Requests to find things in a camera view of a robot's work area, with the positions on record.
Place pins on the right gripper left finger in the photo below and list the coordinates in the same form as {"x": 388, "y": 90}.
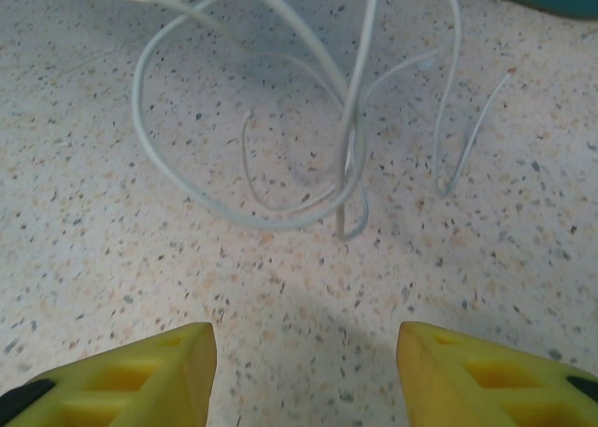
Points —
{"x": 140, "y": 380}

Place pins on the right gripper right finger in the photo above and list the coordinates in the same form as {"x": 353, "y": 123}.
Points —
{"x": 476, "y": 385}

